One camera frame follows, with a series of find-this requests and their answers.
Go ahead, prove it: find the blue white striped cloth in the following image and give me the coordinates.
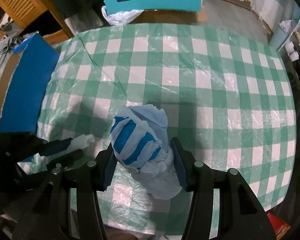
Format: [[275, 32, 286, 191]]
[[110, 105, 181, 200]]

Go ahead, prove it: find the small white soft piece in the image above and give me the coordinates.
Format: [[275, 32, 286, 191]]
[[66, 134, 95, 153]]

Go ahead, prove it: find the blue cardboard box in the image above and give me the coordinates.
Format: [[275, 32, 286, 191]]
[[0, 34, 59, 133]]

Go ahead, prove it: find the green checkered tablecloth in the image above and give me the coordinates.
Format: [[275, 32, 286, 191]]
[[16, 23, 298, 239]]

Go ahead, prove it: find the grey clothes pile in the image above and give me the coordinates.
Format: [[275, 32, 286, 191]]
[[0, 34, 23, 54]]

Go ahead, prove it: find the white plastic bag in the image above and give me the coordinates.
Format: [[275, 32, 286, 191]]
[[101, 5, 144, 26]]

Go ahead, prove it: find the wooden louvered cabinet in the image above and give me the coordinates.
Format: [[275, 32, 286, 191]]
[[0, 0, 74, 45]]

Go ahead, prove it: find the brown cardboard box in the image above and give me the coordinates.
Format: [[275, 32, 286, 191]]
[[132, 8, 208, 25]]

